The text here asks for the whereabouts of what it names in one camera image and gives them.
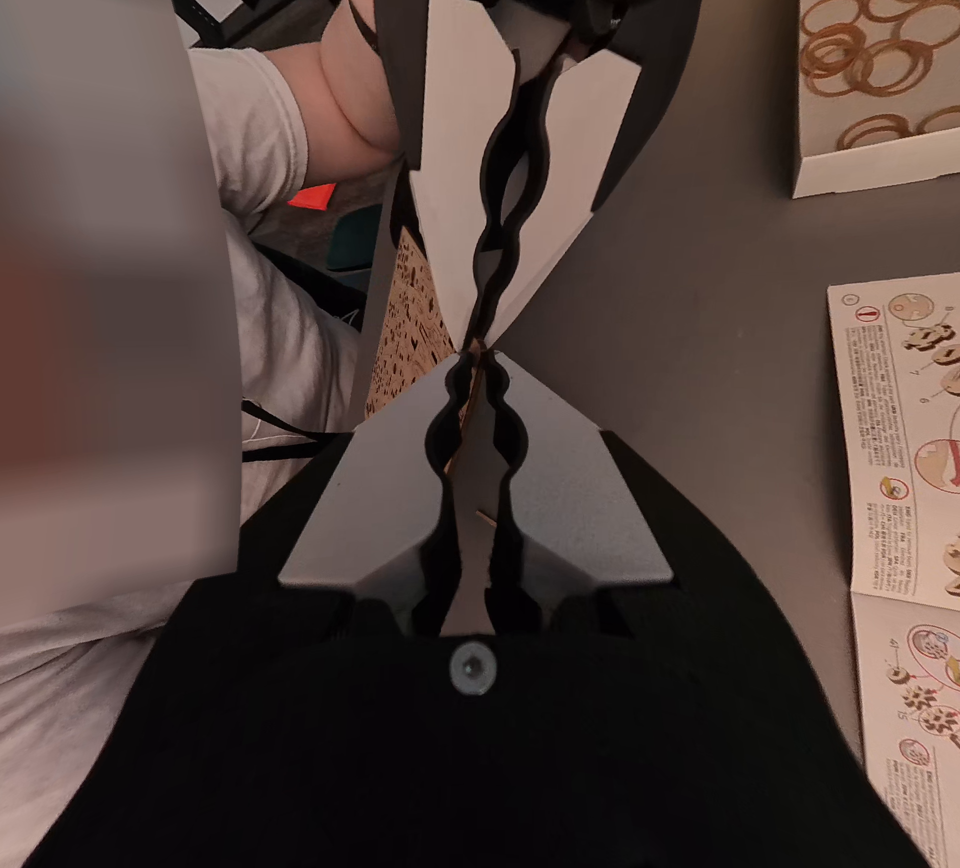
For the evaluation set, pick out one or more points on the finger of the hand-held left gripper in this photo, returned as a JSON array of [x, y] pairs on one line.
[[585, 133], [454, 133]]

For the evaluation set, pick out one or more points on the person's left forearm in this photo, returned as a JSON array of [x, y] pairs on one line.
[[356, 103]]

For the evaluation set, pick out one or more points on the laser-cut wooden parts sheet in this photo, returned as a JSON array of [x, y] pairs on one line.
[[409, 328]]

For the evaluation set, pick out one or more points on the orange object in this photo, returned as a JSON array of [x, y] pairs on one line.
[[313, 196]]

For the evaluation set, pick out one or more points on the person in white shirt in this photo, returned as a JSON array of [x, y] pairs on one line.
[[255, 133]]

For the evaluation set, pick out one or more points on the printed instruction leaflet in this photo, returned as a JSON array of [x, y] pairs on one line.
[[900, 448]]

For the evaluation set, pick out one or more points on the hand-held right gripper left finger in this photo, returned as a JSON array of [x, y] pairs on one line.
[[375, 508]]

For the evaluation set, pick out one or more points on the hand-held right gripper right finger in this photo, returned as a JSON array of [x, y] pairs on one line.
[[592, 508]]

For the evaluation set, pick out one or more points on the dark teal object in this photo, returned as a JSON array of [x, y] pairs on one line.
[[352, 238]]

